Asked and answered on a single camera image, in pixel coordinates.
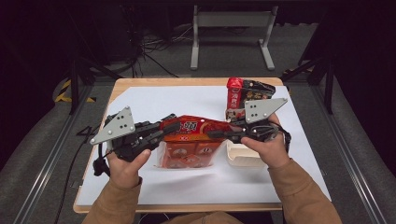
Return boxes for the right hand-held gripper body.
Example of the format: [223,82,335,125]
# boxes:
[240,97,290,144]

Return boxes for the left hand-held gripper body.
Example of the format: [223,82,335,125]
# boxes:
[90,105,165,163]

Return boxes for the red packet of brown snacks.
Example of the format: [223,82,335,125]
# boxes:
[157,114,233,170]

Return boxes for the cream plastic storage box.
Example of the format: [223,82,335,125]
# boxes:
[225,139,272,169]

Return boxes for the black red soup base packet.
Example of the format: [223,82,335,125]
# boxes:
[225,77,277,122]

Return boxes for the person's left hand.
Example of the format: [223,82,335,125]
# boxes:
[106,149,152,189]

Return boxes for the person's right hand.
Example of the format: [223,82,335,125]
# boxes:
[240,113,292,169]

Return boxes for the white table sheet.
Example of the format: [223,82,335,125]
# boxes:
[76,85,332,206]

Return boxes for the yellow black hazard tape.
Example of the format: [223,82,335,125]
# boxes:
[54,78,96,104]

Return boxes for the black stand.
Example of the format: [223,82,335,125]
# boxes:
[279,18,339,116]
[64,12,124,116]

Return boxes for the person's lap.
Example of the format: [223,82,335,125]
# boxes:
[160,211,246,224]

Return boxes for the white metal stand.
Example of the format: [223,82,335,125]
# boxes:
[190,5,279,72]

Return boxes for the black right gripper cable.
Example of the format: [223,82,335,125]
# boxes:
[267,120,293,154]

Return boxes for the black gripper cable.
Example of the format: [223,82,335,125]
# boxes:
[267,120,293,154]
[92,141,112,177]

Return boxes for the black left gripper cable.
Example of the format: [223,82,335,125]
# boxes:
[92,141,112,177]

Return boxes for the black floor cables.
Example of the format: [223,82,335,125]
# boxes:
[122,6,195,79]

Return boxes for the metal floor rail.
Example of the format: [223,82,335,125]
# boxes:
[12,85,94,224]
[309,83,389,224]

